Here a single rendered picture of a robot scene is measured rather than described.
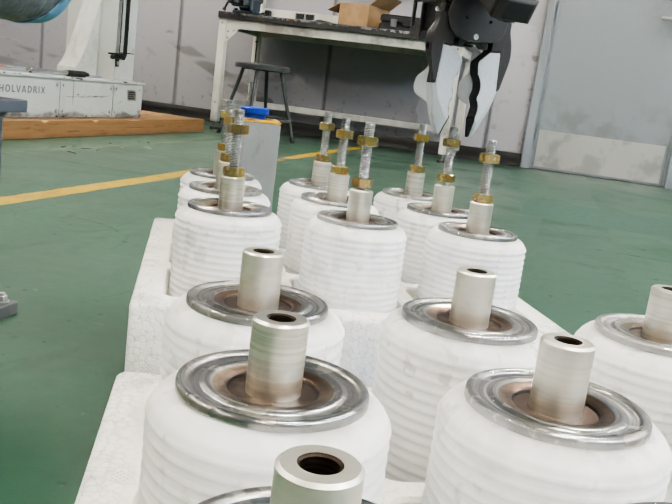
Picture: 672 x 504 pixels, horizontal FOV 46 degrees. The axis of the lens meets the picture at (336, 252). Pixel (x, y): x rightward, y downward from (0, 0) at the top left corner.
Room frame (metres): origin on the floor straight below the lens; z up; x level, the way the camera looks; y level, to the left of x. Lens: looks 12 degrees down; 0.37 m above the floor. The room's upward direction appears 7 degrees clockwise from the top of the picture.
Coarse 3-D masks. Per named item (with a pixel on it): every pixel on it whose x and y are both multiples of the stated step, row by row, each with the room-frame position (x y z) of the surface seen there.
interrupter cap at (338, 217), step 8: (320, 216) 0.72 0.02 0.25; (328, 216) 0.72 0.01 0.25; (336, 216) 0.73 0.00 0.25; (344, 216) 0.75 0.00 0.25; (376, 216) 0.76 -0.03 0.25; (336, 224) 0.70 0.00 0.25; (344, 224) 0.70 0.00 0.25; (352, 224) 0.69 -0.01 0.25; (360, 224) 0.69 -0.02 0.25; (368, 224) 0.71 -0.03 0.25; (376, 224) 0.71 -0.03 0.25; (384, 224) 0.72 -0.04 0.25; (392, 224) 0.72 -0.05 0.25
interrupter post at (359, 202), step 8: (352, 192) 0.72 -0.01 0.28; (360, 192) 0.72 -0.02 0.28; (368, 192) 0.72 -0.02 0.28; (352, 200) 0.72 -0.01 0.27; (360, 200) 0.72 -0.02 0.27; (368, 200) 0.72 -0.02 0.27; (352, 208) 0.72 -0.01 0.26; (360, 208) 0.72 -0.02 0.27; (368, 208) 0.72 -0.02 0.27; (352, 216) 0.72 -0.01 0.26; (360, 216) 0.72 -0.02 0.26; (368, 216) 0.73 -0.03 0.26
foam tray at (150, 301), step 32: (160, 224) 0.96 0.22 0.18; (160, 256) 0.79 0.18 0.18; (160, 288) 0.67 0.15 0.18; (416, 288) 0.80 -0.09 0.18; (128, 320) 0.62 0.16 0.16; (160, 320) 0.62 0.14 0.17; (352, 320) 0.66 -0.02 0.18; (544, 320) 0.73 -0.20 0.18; (128, 352) 0.62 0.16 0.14; (160, 352) 0.62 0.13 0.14; (352, 352) 0.66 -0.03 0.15
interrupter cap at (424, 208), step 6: (408, 204) 0.87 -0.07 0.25; (414, 204) 0.89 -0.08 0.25; (420, 204) 0.89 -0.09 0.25; (426, 204) 0.90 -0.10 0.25; (414, 210) 0.85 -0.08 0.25; (420, 210) 0.84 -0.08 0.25; (426, 210) 0.84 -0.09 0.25; (456, 210) 0.88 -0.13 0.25; (462, 210) 0.89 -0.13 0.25; (468, 210) 0.88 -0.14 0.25; (438, 216) 0.83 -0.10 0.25; (444, 216) 0.83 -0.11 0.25; (450, 216) 0.83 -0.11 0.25; (456, 216) 0.83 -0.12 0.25; (462, 216) 0.84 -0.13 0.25
